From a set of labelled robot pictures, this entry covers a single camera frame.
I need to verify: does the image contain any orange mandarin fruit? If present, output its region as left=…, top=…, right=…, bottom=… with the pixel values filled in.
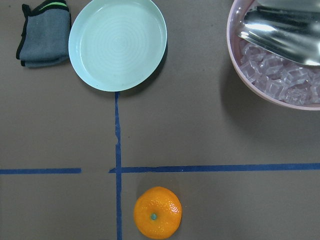
left=133, top=186, right=183, bottom=240

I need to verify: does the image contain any pink bowl of ice cubes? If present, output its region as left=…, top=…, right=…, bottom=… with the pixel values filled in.
left=226, top=0, right=320, bottom=111

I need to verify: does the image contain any grey folded cloth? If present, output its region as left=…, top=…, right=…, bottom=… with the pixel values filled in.
left=16, top=0, right=71, bottom=68

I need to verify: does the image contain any light green plate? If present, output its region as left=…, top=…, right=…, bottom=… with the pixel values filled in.
left=68, top=0, right=168, bottom=92

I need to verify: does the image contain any metal scoop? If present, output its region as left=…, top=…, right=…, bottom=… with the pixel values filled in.
left=237, top=0, right=320, bottom=67

